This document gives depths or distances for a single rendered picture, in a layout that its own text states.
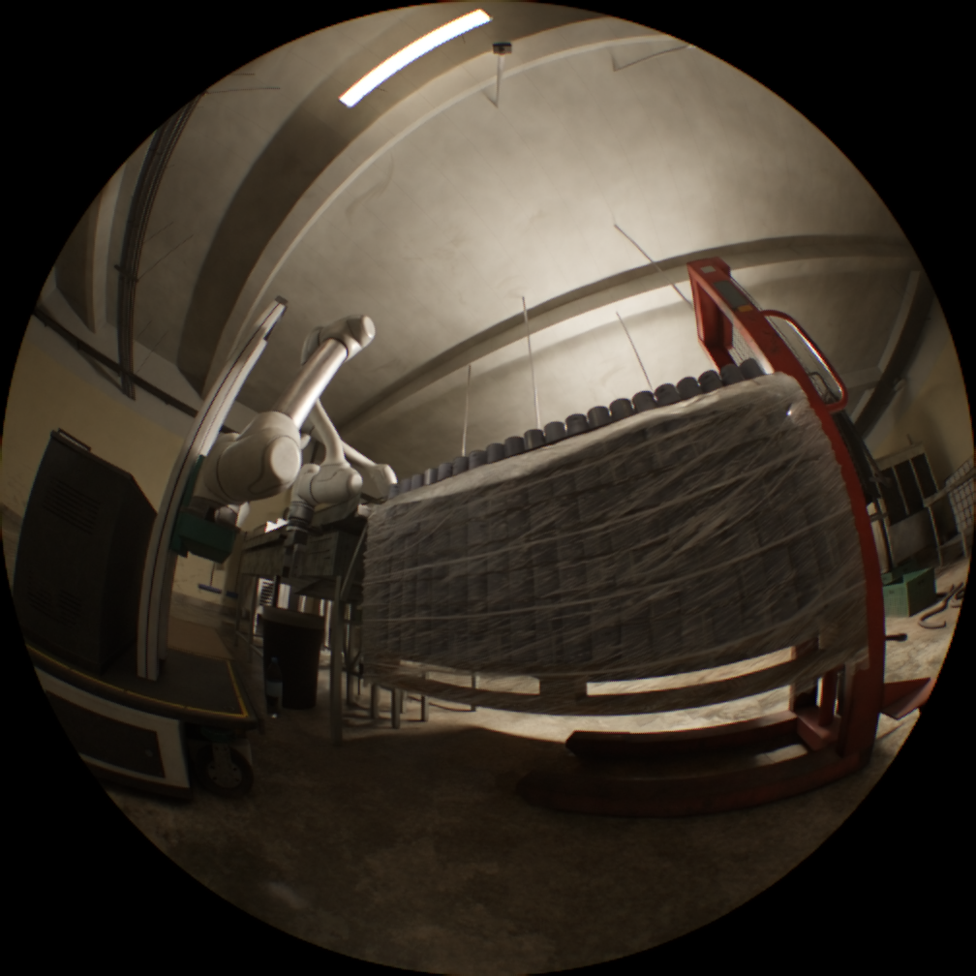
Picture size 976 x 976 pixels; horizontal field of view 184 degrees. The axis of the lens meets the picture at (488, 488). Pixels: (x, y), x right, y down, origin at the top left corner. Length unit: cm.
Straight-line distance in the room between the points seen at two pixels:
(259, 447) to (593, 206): 422
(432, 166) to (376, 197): 79
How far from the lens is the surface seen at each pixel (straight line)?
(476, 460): 97
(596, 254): 459
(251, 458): 71
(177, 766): 98
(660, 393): 86
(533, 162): 416
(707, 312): 185
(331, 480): 97
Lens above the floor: 67
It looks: 25 degrees up
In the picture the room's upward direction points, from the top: 1 degrees clockwise
